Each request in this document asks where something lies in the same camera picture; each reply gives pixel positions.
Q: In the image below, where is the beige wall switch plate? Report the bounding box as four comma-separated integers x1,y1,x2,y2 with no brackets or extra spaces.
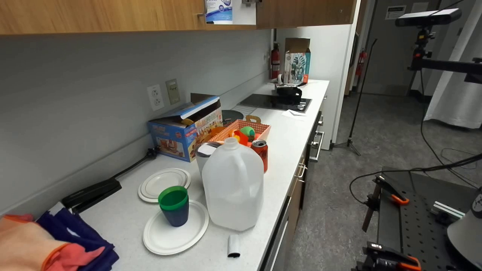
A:
164,76,182,105

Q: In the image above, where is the silver cabinet handle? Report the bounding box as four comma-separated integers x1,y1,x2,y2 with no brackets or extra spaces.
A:
295,161,308,185

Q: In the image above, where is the wooden base cabinet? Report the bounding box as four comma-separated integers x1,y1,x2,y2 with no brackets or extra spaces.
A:
287,148,310,227

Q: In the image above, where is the green plastic cup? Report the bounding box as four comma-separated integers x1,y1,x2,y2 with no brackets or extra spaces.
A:
156,185,191,213

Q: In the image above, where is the blue plastic cup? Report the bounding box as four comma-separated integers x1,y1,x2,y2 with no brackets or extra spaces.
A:
159,203,189,228

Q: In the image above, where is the navy blue cloth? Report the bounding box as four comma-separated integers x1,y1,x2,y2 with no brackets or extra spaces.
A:
36,206,120,271

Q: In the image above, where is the small white tube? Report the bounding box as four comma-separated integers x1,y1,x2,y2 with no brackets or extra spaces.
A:
226,233,242,258

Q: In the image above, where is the thin black stand pole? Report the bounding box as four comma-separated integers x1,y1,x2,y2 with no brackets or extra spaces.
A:
345,37,379,156

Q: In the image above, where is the red orange toy food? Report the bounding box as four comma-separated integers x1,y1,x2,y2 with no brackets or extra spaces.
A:
230,127,250,147

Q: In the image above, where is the white tall side panel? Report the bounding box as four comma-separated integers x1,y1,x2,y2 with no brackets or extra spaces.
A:
277,22,363,150

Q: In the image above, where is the silver aluminium rail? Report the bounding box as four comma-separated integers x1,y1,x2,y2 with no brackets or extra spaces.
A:
430,200,465,219

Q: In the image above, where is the red checkered cardboard tray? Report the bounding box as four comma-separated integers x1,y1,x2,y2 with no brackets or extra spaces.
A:
208,117,272,147

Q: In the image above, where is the black dishwasher front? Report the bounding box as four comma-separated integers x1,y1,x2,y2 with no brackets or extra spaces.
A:
259,197,298,271

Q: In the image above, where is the orange handled black clamp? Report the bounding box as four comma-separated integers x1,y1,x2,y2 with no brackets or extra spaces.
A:
361,173,411,233
358,240,423,271

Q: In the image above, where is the dark grey plate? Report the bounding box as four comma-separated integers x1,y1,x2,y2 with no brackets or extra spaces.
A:
221,108,247,126

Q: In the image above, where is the black pan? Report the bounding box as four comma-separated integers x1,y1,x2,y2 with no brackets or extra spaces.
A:
274,84,305,105

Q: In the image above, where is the white paper plate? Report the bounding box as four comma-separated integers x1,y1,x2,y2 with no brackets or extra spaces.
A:
141,198,211,257

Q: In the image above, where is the black oven front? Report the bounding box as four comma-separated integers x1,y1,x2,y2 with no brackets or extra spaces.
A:
304,106,328,164

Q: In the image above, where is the black robot table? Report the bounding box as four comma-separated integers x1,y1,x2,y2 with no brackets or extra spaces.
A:
375,170,482,271

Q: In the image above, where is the black stereo camera bar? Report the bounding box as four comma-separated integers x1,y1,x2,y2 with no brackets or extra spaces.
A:
394,5,464,27

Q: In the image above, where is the blue play food box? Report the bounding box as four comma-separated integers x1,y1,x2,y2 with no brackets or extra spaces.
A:
147,94,224,162

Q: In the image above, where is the blue white paper package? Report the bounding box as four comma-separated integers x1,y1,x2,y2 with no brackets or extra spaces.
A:
203,0,235,25

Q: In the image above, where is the small white plate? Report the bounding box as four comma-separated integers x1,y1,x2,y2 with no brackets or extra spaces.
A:
137,165,192,204

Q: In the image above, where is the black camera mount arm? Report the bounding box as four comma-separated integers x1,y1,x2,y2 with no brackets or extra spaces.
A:
406,25,482,84

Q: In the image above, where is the silver oven handle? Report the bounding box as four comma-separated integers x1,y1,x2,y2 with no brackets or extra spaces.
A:
308,130,324,162

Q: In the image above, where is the white curtain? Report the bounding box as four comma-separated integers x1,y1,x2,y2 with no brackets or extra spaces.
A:
423,24,482,130

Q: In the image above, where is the green toy ball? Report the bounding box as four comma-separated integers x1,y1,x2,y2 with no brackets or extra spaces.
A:
239,124,257,141

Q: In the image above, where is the red fire extinguisher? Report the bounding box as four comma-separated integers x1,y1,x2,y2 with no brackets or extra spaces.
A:
355,49,370,81
269,43,283,81

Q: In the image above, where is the black floor cable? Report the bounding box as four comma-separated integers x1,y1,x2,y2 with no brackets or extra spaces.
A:
345,151,482,207

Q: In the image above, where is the blue white product package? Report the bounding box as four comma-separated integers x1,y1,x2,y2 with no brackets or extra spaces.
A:
283,49,313,85

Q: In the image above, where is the translucent plastic gallon jug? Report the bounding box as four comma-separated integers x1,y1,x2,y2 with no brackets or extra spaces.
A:
200,135,266,233

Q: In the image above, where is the black elongated device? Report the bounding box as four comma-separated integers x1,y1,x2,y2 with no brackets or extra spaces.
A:
60,177,123,213

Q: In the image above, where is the black power cord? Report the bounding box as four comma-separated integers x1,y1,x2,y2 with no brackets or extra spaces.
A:
111,144,159,179

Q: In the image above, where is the wooden wall cabinet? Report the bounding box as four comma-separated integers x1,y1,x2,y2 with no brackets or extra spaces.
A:
0,0,208,36

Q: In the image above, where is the brown cardboard box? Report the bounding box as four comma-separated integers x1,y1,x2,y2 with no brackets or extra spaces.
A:
284,36,313,54

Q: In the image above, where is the red soda can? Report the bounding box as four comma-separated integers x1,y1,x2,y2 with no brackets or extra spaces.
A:
250,138,271,173

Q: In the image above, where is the black cooktop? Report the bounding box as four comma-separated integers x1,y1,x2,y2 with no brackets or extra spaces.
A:
238,91,313,114

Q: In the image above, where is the white wall power outlet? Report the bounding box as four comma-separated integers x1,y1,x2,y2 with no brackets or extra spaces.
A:
146,82,167,111

